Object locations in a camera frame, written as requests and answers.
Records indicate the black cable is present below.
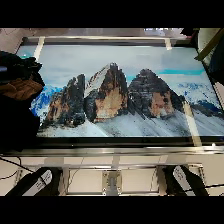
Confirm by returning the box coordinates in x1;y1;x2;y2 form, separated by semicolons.
195;182;224;194
0;155;36;182

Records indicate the silver frame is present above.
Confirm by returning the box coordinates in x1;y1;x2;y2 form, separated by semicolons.
0;34;224;197

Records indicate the black garment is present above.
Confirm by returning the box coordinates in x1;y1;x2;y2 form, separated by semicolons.
0;49;46;86
0;94;43;153

